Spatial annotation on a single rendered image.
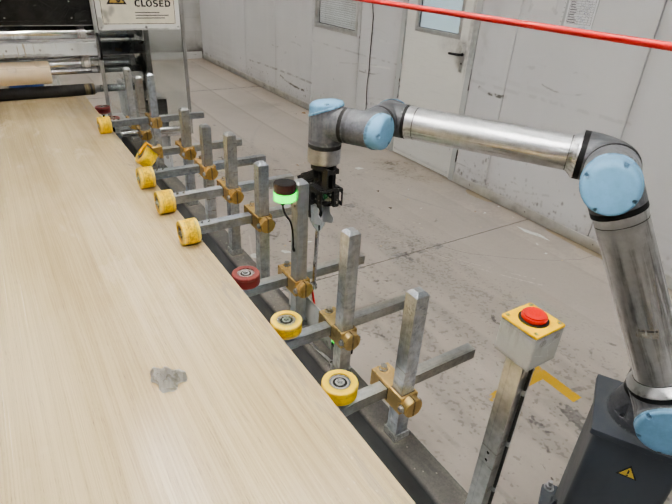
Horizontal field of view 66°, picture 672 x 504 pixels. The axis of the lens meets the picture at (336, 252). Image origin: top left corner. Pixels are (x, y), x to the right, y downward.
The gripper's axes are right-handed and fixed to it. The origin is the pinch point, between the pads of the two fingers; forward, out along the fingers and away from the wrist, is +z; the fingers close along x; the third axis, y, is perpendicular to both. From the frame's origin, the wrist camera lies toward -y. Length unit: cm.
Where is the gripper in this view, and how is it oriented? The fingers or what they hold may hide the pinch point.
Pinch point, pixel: (317, 225)
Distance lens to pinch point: 152.5
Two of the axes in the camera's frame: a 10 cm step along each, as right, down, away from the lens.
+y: 5.4, 4.4, -7.2
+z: -0.5, 8.7, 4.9
